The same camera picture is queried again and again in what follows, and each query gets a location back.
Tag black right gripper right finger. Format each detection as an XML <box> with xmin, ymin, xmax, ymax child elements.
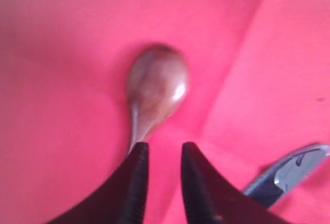
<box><xmin>181</xmin><ymin>142</ymin><xmax>286</xmax><ymax>224</ymax></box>

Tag brown wooden spoon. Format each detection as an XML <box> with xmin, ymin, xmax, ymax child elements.
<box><xmin>127</xmin><ymin>43</ymin><xmax>190</xmax><ymax>149</ymax></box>

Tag silver table knife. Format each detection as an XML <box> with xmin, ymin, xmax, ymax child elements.
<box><xmin>244</xmin><ymin>144</ymin><xmax>329</xmax><ymax>209</ymax></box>

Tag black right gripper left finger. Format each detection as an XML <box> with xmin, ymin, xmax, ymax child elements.
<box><xmin>50</xmin><ymin>142</ymin><xmax>149</xmax><ymax>223</ymax></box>

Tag red table cloth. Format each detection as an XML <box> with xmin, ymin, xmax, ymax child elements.
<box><xmin>1</xmin><ymin>0</ymin><xmax>329</xmax><ymax>223</ymax></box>

